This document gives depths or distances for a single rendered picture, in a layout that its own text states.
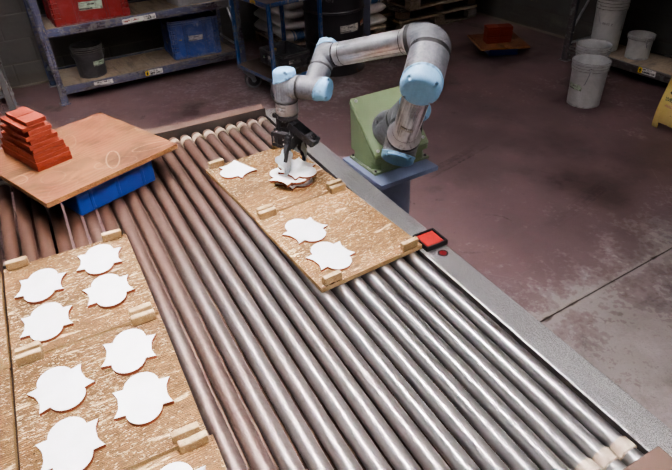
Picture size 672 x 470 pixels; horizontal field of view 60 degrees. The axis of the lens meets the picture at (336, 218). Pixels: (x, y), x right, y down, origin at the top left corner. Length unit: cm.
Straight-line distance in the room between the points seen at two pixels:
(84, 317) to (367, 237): 81
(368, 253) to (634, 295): 184
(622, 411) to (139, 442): 101
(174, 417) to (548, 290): 220
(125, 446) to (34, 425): 22
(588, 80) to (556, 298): 248
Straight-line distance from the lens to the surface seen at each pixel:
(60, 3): 571
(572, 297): 312
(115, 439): 135
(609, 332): 299
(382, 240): 173
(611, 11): 612
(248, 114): 261
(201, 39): 611
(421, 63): 162
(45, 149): 218
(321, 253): 167
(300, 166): 204
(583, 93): 519
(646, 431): 141
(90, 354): 154
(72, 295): 173
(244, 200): 197
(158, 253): 182
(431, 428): 130
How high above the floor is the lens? 196
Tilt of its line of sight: 34 degrees down
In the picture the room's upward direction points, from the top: 2 degrees counter-clockwise
